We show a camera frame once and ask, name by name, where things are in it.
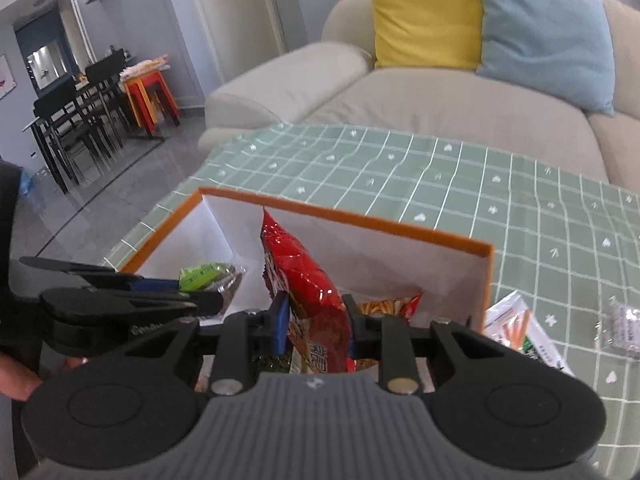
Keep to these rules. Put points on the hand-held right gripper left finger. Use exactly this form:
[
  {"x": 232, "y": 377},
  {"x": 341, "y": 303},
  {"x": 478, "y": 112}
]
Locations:
[{"x": 280, "y": 325}]

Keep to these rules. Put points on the small framed wall picture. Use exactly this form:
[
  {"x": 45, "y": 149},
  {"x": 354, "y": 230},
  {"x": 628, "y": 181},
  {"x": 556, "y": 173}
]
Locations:
[{"x": 5, "y": 75}]

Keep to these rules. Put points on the clear packet of white balls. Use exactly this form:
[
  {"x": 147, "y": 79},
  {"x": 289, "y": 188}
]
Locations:
[{"x": 622, "y": 327}]

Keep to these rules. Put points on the beige sofa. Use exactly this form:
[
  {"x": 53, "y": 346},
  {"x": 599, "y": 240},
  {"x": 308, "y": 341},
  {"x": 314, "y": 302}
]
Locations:
[{"x": 400, "y": 105}]

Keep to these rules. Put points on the black dining chairs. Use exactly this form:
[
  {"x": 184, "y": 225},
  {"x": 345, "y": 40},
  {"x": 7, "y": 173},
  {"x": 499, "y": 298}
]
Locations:
[{"x": 35, "y": 124}]

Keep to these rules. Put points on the beige pillow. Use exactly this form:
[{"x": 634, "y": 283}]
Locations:
[{"x": 625, "y": 50}]

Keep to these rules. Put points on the light green snack packet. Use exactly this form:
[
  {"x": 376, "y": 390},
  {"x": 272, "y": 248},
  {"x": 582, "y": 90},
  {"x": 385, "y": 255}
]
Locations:
[{"x": 200, "y": 275}]

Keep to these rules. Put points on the red stool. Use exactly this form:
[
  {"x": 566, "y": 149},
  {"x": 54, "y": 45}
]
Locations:
[{"x": 160, "y": 90}]

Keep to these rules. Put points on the white stick snack packet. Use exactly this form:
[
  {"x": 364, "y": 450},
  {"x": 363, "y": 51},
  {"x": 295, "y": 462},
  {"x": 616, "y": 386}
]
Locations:
[{"x": 510, "y": 320}]

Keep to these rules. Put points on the light blue pillow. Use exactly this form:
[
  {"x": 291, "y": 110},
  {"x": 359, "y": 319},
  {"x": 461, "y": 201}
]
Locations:
[{"x": 545, "y": 40}]

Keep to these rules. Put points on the red snack bag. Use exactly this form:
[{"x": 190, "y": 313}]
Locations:
[{"x": 305, "y": 280}]

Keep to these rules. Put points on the green checked tablecloth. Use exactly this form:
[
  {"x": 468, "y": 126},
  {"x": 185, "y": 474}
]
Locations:
[{"x": 450, "y": 185}]

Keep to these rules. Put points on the orange cardboard box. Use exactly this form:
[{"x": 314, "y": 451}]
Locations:
[{"x": 400, "y": 260}]

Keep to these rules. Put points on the yellow pillow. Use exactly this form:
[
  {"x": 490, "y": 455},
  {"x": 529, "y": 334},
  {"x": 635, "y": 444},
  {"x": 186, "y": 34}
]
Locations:
[{"x": 425, "y": 15}]

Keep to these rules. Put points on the white door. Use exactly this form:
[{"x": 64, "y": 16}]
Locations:
[{"x": 230, "y": 25}]

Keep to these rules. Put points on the orange stick snack bag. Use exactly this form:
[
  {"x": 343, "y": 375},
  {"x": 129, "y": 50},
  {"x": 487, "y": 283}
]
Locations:
[{"x": 390, "y": 306}]

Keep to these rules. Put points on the person's left hand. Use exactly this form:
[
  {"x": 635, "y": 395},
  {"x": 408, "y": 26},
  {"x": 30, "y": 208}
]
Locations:
[{"x": 17, "y": 377}]

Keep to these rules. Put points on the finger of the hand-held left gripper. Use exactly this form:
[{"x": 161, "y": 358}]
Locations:
[
  {"x": 100, "y": 274},
  {"x": 125, "y": 302}
]

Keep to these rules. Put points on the white cloth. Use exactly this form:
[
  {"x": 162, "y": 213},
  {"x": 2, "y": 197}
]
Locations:
[{"x": 145, "y": 66}]

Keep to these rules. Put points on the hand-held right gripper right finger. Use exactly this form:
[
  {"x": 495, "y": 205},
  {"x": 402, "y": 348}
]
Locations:
[{"x": 357, "y": 320}]

